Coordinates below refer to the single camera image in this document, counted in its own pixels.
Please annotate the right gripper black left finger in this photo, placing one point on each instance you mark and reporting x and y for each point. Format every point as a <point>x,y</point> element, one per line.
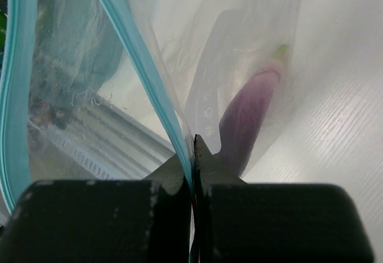
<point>144,220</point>

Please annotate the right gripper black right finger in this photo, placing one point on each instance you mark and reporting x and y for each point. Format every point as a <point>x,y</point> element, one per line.
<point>273,222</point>

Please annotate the purple eggplant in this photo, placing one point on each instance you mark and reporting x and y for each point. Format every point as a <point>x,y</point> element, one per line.
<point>243,118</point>

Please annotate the clear zip top bag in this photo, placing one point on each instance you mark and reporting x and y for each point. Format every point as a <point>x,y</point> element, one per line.
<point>182,63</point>

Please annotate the blue plastic tray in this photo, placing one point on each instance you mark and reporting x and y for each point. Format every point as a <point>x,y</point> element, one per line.
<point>76,48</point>

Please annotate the white slotted cable duct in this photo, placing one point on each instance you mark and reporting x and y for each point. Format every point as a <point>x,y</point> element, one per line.
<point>82,154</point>

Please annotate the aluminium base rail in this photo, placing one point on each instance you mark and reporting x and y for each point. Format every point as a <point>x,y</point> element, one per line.
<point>129,146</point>

